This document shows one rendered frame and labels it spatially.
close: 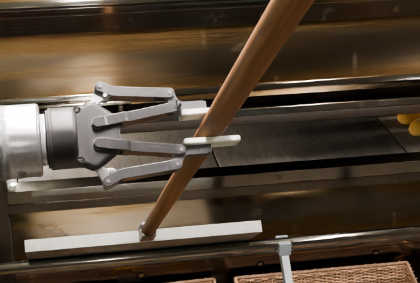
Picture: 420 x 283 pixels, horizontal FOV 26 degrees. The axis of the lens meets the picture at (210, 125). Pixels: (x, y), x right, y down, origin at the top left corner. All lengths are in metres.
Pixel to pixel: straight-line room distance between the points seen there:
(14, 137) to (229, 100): 0.26
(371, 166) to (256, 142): 0.37
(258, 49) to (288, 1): 0.11
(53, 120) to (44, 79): 1.36
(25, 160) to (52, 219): 1.58
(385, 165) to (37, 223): 1.03
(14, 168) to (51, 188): 1.50
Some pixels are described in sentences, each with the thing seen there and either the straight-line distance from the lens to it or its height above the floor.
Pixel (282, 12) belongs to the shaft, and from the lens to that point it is 0.73.
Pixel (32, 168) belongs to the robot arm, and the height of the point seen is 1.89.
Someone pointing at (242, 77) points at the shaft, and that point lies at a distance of 0.90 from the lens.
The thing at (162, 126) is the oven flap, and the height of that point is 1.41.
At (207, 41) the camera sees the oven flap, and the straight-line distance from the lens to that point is 2.47.
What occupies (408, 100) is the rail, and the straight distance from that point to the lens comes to 2.52.
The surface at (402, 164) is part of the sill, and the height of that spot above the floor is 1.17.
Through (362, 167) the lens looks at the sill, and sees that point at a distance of 2.72.
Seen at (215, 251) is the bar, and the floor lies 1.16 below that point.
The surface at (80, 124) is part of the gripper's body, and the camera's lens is 1.11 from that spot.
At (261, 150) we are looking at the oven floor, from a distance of 2.78.
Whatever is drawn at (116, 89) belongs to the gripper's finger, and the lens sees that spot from 1.12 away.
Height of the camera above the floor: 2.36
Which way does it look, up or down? 24 degrees down
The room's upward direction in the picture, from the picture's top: straight up
